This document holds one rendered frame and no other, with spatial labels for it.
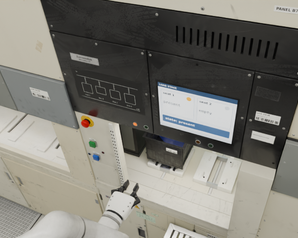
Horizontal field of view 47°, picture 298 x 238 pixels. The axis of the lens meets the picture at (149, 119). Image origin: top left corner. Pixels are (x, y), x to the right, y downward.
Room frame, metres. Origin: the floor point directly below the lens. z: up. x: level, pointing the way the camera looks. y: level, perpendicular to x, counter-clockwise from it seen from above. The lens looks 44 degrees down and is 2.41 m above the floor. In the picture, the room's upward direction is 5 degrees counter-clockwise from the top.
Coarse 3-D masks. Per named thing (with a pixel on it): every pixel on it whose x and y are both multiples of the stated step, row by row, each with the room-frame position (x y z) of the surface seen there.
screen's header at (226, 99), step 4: (160, 84) 0.93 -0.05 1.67; (164, 84) 0.93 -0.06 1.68; (172, 88) 0.91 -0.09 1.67; (176, 88) 0.90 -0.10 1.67; (180, 88) 0.90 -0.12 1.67; (184, 88) 0.89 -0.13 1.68; (188, 92) 0.88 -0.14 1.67; (192, 92) 0.88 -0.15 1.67; (196, 92) 0.87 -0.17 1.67; (200, 92) 0.86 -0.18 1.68; (204, 96) 0.86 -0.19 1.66; (208, 96) 0.85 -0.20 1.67; (212, 96) 0.84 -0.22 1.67; (216, 96) 0.84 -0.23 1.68; (220, 96) 0.83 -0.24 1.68; (220, 100) 0.83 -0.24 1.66; (224, 100) 0.82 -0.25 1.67; (228, 100) 0.82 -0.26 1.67; (232, 100) 0.81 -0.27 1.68; (236, 100) 0.81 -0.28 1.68
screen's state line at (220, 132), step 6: (162, 114) 0.93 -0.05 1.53; (168, 120) 0.92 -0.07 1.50; (174, 120) 0.91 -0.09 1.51; (180, 120) 0.90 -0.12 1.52; (186, 120) 0.89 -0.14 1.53; (186, 126) 0.89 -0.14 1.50; (192, 126) 0.88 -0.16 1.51; (198, 126) 0.86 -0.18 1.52; (204, 126) 0.85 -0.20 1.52; (210, 132) 0.84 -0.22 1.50; (216, 132) 0.83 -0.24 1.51; (222, 132) 0.82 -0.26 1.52; (228, 132) 0.81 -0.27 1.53
